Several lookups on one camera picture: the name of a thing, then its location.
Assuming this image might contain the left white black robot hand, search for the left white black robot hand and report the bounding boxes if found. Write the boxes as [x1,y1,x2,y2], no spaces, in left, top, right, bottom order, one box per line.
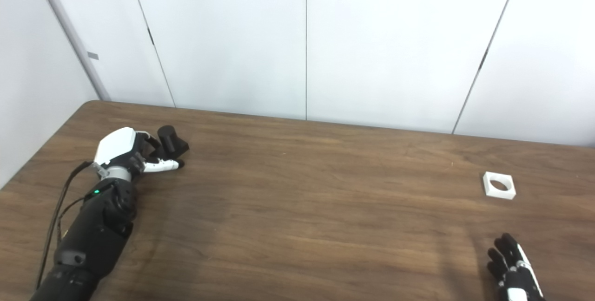
[93,127,185,183]

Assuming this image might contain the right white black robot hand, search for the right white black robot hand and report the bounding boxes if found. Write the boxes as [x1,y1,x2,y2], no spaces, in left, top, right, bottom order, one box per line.
[487,233,545,301]

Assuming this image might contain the black peg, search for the black peg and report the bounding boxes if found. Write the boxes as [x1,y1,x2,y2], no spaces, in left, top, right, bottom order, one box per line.
[148,125,190,168]

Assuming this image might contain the white square piece with hole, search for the white square piece with hole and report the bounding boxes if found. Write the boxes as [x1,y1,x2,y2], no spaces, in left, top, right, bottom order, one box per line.
[483,171,516,200]

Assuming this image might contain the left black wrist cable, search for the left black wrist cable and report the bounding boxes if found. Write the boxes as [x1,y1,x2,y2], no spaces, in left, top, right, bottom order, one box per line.
[36,161,93,290]

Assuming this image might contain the grey wall corner trim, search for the grey wall corner trim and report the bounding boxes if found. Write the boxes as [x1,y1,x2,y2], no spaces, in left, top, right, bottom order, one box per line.
[30,0,111,102]

